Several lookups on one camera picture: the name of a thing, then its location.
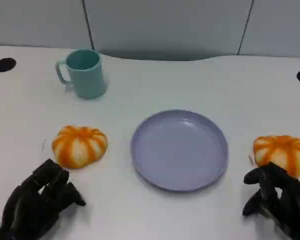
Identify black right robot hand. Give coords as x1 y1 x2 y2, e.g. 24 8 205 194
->
242 161 300 240

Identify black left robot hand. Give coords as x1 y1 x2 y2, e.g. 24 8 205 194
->
0 158 87 240

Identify orange and white bread roll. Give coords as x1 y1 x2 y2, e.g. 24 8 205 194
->
252 134 300 179
51 125 109 169

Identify lilac plate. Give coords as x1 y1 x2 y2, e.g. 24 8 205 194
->
130 109 229 193

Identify pale green mug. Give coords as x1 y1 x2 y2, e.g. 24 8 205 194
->
55 48 108 100

